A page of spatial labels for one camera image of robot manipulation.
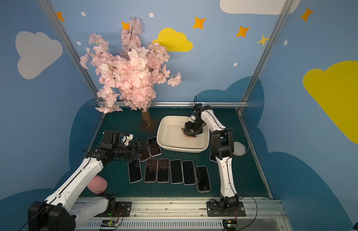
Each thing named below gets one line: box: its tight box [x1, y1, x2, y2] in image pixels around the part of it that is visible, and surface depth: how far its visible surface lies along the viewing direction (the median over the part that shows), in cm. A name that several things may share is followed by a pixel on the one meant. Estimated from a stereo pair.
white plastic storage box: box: [156, 115, 210, 154], surface depth 106 cm
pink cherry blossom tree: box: [79, 17, 182, 128], surface depth 69 cm
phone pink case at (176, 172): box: [169, 159, 184, 185], surface depth 88 cm
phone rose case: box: [143, 158, 158, 183], surface depth 88 cm
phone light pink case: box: [194, 165, 212, 193], surface depth 86 cm
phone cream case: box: [146, 136, 163, 157], surface depth 97 cm
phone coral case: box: [156, 158, 170, 184], surface depth 88 cm
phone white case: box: [181, 160, 197, 186], surface depth 89 cm
